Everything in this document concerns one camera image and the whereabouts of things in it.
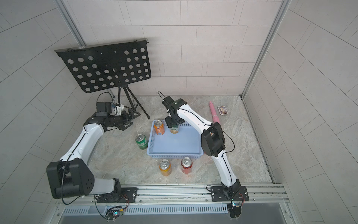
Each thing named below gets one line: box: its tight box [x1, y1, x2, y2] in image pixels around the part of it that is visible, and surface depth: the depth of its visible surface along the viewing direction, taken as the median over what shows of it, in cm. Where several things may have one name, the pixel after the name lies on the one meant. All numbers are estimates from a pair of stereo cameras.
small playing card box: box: [217, 105, 229, 116], surface depth 107 cm
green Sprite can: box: [135, 133, 149, 150], surface depth 83 cm
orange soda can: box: [153, 119, 166, 136], surface depth 91 cm
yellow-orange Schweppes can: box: [158, 158, 172, 177], surface depth 73 cm
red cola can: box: [180, 156, 193, 175], surface depth 74 cm
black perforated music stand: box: [54, 38, 152, 119], surface depth 75 cm
